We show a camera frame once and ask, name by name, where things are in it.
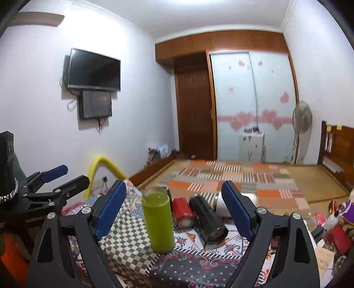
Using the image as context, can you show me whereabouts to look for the woven straw mat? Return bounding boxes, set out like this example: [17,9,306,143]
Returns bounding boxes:
[130,158,350,217]

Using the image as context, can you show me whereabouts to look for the patchwork mat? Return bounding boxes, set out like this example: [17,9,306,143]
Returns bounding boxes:
[159,159,310,211]

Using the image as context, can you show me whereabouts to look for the wall-mounted television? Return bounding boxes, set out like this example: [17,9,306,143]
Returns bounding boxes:
[68,48,121,91]

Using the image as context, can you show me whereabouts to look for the pile of bags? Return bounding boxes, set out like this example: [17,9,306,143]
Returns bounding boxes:
[148,143,170,164]

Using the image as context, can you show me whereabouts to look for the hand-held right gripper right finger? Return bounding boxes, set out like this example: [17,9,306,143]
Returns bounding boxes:
[221,181,321,288]

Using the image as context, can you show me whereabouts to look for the black cup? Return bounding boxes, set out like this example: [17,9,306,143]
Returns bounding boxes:
[189,194,229,244]

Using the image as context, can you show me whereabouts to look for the checkered cloth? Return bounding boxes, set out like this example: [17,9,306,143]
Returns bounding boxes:
[98,180,177,278]

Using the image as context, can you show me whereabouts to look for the brown wooden door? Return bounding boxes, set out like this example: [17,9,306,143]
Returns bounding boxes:
[174,53,217,161]

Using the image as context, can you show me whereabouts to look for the wooden wardrobe with sliding doors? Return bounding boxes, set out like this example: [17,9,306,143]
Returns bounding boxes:
[155,30,301,164]

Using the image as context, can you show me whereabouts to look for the white cup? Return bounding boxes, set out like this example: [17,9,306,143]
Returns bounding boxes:
[214,191,258,218]

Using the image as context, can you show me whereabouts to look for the small black monitor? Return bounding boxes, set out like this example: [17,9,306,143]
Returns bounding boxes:
[79,90,113,120]

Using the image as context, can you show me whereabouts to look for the orange cloth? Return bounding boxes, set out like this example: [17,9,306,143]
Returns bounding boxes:
[0,232,31,281]

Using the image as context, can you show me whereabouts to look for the beige cardboard sheet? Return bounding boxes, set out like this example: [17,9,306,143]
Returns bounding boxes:
[315,246,336,281]

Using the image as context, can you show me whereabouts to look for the small white cabinet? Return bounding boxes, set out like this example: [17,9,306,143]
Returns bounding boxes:
[240,130,266,163]

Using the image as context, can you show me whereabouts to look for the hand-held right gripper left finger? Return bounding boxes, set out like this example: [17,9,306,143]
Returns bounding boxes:
[28,179,128,288]

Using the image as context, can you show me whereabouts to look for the green cup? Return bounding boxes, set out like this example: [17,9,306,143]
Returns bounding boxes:
[142,192,175,253]

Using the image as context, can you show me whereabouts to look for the red bag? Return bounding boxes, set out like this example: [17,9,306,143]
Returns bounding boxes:
[326,225,352,254]

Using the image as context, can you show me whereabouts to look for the yellow foam tube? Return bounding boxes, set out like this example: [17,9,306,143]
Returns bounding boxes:
[84,154,128,199]

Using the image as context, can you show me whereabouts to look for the white standing fan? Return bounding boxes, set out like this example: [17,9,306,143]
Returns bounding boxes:
[290,100,313,164]

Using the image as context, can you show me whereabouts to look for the red cup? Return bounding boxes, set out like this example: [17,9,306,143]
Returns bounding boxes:
[172,197,195,229]

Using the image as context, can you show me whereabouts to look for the white plastic bottle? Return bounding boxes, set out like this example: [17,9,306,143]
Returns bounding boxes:
[325,213,339,232]

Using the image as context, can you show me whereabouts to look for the wooden bed rail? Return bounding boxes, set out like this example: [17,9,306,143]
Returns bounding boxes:
[129,151,178,188]

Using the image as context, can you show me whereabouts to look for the wooden headboard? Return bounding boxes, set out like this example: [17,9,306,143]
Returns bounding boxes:
[317,120,354,192]

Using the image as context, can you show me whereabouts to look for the floral patterned tablecloth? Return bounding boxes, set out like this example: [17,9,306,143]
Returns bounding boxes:
[61,202,277,288]

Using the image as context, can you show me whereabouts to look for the purple toy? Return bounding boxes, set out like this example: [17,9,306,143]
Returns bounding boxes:
[336,200,354,222]

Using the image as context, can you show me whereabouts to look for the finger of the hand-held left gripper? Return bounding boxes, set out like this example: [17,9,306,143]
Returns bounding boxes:
[25,164,68,191]
[23,175,90,211]

